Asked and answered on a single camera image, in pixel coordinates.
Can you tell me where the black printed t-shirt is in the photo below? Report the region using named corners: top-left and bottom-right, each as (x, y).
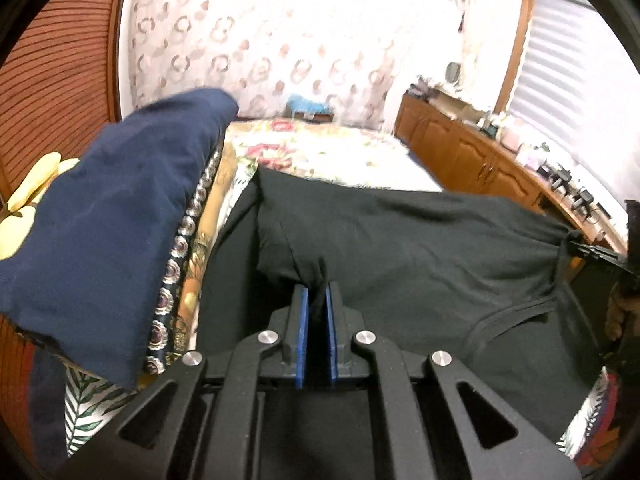
top-left (198, 168), bottom-right (602, 440)

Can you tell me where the yellow plush toy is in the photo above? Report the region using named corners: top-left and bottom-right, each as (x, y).
top-left (0, 152), bottom-right (79, 260)

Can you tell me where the grey zebra window blind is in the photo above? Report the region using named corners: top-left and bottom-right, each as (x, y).
top-left (506, 0), bottom-right (639, 202)

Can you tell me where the yellow patterned folded garment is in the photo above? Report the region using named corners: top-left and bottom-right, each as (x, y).
top-left (144, 140), bottom-right (236, 376)

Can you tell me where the wooden louvered wardrobe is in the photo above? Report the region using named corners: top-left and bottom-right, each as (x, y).
top-left (1, 0), bottom-right (124, 197)

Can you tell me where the person's right hand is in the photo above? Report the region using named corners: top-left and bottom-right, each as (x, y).
top-left (604, 284), bottom-right (640, 341)

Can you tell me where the box with blue cloth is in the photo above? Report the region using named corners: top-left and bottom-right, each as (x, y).
top-left (283, 96), bottom-right (334, 124)

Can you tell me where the cardboard box on sideboard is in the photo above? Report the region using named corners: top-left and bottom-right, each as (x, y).
top-left (427, 89), bottom-right (486, 122)

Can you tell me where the wooden sideboard cabinet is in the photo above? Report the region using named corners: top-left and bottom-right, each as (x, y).
top-left (395, 93), bottom-right (627, 254)

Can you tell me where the circle patterned curtain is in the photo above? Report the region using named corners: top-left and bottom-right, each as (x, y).
top-left (129, 0), bottom-right (395, 129)

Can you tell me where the palm leaf bedsheet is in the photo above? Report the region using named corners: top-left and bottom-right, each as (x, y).
top-left (63, 156), bottom-right (262, 458)

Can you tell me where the small round fan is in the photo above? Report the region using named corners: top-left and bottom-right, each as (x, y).
top-left (445, 62), bottom-right (462, 86)

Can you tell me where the navy folded garment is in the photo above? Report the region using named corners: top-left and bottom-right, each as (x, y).
top-left (1, 88), bottom-right (238, 390)

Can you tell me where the floral blanket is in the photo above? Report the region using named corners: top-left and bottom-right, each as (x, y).
top-left (226, 119), bottom-right (442, 192)

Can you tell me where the spare black gripper on sideboard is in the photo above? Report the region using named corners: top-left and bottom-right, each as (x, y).
top-left (537, 164), bottom-right (601, 223)

